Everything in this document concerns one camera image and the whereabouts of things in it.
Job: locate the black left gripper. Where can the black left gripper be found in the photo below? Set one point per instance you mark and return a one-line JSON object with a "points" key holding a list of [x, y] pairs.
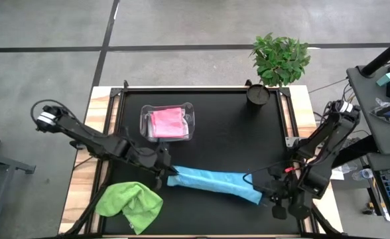
{"points": [[160, 159]]}

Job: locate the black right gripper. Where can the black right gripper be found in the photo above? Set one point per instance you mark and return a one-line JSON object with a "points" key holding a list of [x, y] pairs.
{"points": [[283, 189]]}

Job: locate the light blue microfiber towel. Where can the light blue microfiber towel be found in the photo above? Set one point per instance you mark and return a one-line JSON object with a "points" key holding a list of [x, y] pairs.
{"points": [[215, 181]]}

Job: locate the pink microfiber towel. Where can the pink microfiber towel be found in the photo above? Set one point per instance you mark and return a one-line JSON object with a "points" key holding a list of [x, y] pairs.
{"points": [[166, 123]]}

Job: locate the green microfiber towel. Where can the green microfiber towel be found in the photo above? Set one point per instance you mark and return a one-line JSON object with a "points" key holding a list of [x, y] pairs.
{"points": [[132, 206]]}

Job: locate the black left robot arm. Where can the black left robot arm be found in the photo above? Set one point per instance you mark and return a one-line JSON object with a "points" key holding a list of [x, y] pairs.
{"points": [[82, 136]]}

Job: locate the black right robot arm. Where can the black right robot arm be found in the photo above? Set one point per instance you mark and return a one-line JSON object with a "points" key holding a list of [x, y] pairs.
{"points": [[334, 132]]}

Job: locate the small red tag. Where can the small red tag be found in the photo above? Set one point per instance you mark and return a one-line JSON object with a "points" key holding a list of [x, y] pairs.
{"points": [[290, 169]]}

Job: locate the clear plastic bin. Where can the clear plastic bin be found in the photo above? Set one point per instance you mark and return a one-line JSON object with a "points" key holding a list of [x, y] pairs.
{"points": [[191, 114]]}

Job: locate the white paper sheet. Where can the white paper sheet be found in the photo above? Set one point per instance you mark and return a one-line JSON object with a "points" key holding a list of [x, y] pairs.
{"points": [[337, 175]]}

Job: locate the black plant pot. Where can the black plant pot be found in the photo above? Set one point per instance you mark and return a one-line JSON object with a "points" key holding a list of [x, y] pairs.
{"points": [[258, 98]]}

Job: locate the clear water bottle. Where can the clear water bottle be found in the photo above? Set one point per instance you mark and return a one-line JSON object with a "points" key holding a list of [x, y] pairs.
{"points": [[364, 174]]}

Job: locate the grey side desk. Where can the grey side desk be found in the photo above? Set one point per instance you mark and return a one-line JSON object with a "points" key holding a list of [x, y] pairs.
{"points": [[367, 109]]}

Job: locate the green leafy plant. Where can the green leafy plant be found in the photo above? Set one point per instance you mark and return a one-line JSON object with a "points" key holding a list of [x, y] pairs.
{"points": [[279, 59]]}

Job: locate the small teal box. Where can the small teal box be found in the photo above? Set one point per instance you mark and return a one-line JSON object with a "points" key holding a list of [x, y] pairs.
{"points": [[385, 79]]}

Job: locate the grey metal stand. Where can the grey metal stand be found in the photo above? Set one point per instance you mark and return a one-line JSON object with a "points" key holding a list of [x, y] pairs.
{"points": [[6, 162]]}

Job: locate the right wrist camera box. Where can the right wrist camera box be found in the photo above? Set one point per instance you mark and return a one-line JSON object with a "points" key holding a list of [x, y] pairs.
{"points": [[279, 211]]}

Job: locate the silver corner bracket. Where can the silver corner bracket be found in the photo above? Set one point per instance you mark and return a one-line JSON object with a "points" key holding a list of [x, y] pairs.
{"points": [[291, 141]]}

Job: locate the black metal table frame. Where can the black metal table frame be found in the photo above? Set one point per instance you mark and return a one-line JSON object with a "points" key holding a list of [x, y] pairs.
{"points": [[201, 89]]}

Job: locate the black round post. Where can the black round post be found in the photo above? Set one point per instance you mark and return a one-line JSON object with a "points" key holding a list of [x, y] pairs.
{"points": [[384, 56]]}

